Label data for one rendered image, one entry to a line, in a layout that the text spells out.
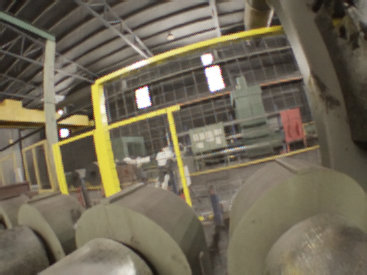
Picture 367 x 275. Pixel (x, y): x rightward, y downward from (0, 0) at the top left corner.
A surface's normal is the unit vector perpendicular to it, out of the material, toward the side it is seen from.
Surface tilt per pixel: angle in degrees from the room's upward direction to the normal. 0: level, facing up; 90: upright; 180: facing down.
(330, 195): 90
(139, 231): 90
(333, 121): 90
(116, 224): 90
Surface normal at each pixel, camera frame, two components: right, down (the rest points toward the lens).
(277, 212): -0.25, 0.00
